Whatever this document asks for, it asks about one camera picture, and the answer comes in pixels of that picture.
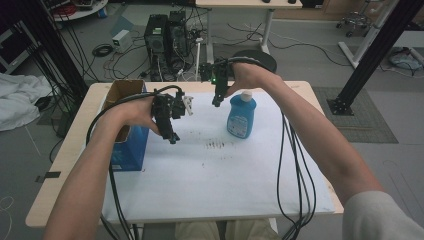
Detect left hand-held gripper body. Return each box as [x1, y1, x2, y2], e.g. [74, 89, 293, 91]
[151, 88, 195, 134]

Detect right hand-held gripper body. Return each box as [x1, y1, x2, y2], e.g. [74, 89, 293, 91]
[199, 57, 233, 90]

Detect blue bottle with white cap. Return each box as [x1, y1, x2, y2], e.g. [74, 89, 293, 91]
[226, 89, 258, 140]

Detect blue cardboard box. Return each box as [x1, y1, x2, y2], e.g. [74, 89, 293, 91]
[101, 79, 151, 172]

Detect person's right hand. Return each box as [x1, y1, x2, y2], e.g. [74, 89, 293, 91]
[224, 61, 285, 100]

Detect person's left hand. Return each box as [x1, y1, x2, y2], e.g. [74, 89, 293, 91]
[111, 95, 162, 136]

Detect black round stool seat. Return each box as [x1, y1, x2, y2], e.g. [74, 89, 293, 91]
[231, 49, 278, 74]

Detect black computer tower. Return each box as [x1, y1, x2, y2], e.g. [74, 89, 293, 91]
[143, 13, 170, 57]
[167, 10, 190, 69]

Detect white paper sheet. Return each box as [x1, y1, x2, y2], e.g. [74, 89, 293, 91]
[100, 89, 336, 225]

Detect white-legged wooden desk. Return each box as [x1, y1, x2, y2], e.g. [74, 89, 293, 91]
[194, 0, 304, 65]

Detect small white box device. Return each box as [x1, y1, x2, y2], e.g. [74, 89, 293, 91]
[111, 29, 134, 55]

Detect light wooden table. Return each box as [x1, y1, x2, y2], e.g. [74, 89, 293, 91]
[25, 80, 345, 230]

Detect person's legs in beige trousers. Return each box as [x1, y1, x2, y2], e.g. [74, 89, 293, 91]
[174, 218, 282, 240]

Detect round white table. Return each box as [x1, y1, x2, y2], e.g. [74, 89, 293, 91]
[49, 0, 110, 23]

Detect black tape strip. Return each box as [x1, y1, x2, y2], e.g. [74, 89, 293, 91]
[34, 170, 62, 184]

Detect office chair wheel base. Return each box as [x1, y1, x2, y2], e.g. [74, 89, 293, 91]
[335, 11, 373, 38]

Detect white crumpled cloth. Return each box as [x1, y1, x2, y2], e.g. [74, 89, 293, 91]
[0, 72, 53, 132]

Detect white metal stand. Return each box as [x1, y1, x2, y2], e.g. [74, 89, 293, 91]
[337, 0, 401, 70]

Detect grey floor mat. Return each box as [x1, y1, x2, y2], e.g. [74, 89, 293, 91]
[311, 86, 400, 145]

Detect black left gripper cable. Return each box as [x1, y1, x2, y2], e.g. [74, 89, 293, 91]
[85, 84, 185, 240]

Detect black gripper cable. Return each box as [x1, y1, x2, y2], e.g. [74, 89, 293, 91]
[85, 84, 185, 240]
[275, 111, 318, 240]

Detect coiled black cable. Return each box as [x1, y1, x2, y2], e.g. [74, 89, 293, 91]
[91, 43, 115, 58]

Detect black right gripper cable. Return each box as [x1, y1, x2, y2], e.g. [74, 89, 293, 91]
[275, 111, 318, 240]

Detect black metal frame post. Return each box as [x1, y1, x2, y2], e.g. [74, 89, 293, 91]
[18, 0, 90, 103]
[326, 0, 424, 117]

